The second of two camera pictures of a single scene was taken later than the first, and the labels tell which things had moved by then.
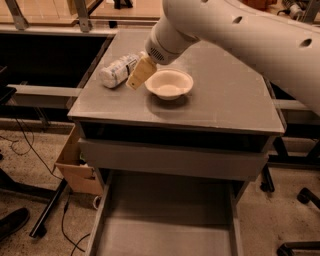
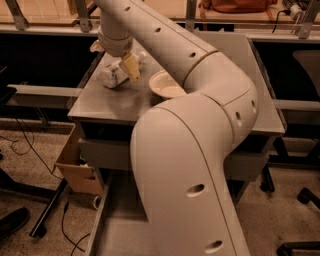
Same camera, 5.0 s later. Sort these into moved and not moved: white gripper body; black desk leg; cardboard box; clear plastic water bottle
Moved: white gripper body
Not moved: clear plastic water bottle; black desk leg; cardboard box
